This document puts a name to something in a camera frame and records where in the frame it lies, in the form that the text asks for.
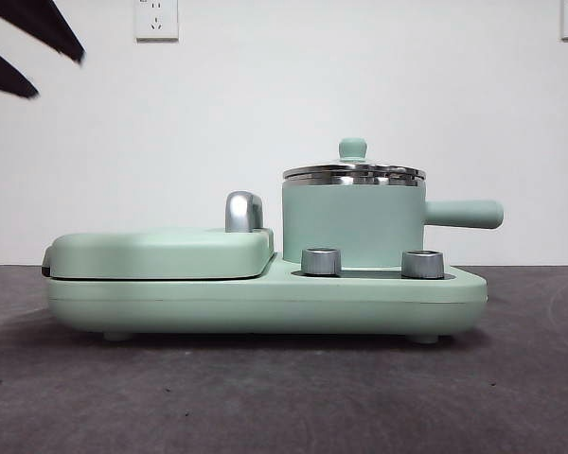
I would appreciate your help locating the mint green griddle cover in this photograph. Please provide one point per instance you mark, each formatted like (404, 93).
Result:
(147, 250)

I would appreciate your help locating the glass lid with green knob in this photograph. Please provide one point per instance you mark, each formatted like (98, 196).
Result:
(353, 149)

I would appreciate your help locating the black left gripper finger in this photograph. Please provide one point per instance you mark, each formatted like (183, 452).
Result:
(47, 28)
(5, 73)

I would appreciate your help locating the mint green steamer pot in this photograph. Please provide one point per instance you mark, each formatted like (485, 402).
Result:
(360, 217)

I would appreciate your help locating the silver control knob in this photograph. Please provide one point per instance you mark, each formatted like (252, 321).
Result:
(421, 264)
(319, 261)

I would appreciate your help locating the mint green breakfast machine base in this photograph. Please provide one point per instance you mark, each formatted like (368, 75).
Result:
(265, 307)

